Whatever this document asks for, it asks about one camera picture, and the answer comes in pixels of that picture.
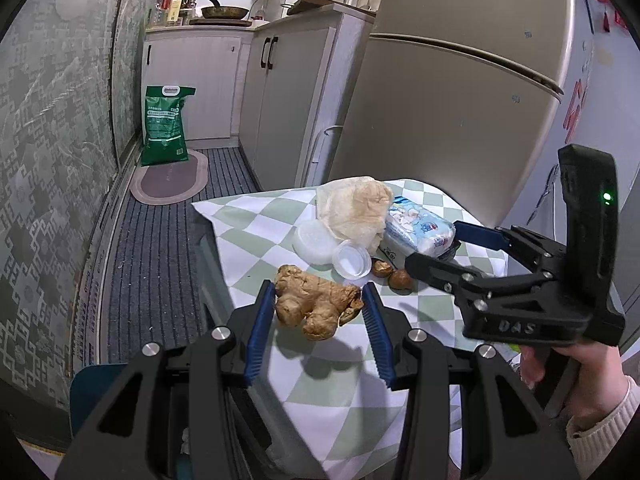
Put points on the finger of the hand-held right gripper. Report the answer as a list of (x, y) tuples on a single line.
[(435, 267), (477, 234)]

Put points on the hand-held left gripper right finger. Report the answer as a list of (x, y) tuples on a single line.
[(377, 340)]

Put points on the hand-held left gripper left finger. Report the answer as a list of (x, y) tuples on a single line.
[(260, 335)]

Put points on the blue white tissue packet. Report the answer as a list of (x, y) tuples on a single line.
[(420, 227)]

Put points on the ginger root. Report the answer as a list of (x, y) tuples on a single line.
[(310, 305)]

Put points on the person's right forearm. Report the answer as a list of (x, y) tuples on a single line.
[(610, 435)]

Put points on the person's right hand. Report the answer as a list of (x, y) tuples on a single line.
[(600, 375)]

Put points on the green white checkered tablecloth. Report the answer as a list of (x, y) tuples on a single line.
[(325, 400)]

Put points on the small white plastic cup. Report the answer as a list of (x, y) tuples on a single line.
[(352, 260)]

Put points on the crumpled translucent plastic bag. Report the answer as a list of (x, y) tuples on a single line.
[(355, 205)]

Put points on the white plastic lid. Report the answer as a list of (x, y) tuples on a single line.
[(312, 242)]

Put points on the beige refrigerator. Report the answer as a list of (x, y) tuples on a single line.
[(450, 110)]

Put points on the striped grey floor rug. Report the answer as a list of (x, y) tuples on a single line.
[(150, 260)]

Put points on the red fridge decoration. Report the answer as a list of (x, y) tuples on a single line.
[(575, 110)]

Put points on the blue stool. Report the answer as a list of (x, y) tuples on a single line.
[(95, 395)]

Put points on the oval brown floor mat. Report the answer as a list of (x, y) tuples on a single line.
[(170, 182)]

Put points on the white tall side cabinet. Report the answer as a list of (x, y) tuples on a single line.
[(290, 100)]

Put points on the green rice bag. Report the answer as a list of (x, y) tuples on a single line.
[(165, 130)]

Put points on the wide patterned sliding door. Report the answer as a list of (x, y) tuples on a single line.
[(55, 185)]

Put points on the white kitchen base cabinet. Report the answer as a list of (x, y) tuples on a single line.
[(200, 85)]

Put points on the wooden cutting board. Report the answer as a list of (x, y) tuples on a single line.
[(307, 5)]

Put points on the narrow patterned sliding door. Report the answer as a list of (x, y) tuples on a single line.
[(135, 60)]

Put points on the gas stove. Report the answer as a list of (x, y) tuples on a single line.
[(220, 22)]

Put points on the brass frying pan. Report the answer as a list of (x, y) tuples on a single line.
[(225, 11)]

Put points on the dark sauce bottle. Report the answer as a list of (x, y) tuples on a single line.
[(189, 10)]

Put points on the yellow oil bottle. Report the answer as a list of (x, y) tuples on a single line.
[(176, 10)]

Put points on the clear plastic bottle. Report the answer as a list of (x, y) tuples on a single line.
[(160, 10)]

